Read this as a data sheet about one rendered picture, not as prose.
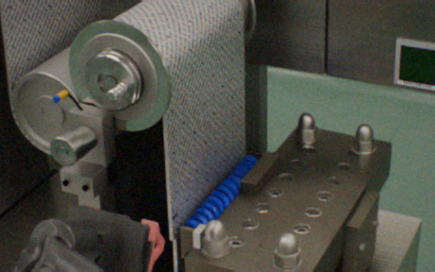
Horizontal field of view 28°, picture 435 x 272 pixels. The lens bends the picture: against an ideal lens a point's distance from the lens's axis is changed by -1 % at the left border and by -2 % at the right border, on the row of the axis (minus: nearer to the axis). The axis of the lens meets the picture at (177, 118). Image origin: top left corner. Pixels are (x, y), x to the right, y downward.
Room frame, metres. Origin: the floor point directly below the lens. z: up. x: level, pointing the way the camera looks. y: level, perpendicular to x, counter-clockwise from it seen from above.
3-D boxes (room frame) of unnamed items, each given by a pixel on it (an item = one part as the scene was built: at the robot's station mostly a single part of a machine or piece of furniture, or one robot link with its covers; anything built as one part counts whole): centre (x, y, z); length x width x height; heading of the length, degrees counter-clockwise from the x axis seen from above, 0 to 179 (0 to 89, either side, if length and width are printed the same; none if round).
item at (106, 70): (0.98, 0.08, 1.25); 0.07 x 0.02 x 0.07; 61
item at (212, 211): (1.06, -0.06, 1.03); 0.21 x 0.04 x 0.03; 151
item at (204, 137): (1.07, -0.04, 1.11); 0.23 x 0.01 x 0.18; 151
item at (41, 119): (1.16, 0.11, 1.17); 0.26 x 0.12 x 0.12; 151
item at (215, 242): (0.93, -0.04, 1.05); 0.04 x 0.04 x 0.04
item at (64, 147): (0.95, 0.14, 1.18); 0.04 x 0.02 x 0.04; 61
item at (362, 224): (1.02, -0.26, 0.96); 0.10 x 0.03 x 0.11; 151
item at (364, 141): (1.17, -0.29, 1.05); 0.04 x 0.04 x 0.04
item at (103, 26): (0.99, 0.07, 1.25); 0.15 x 0.01 x 0.15; 61
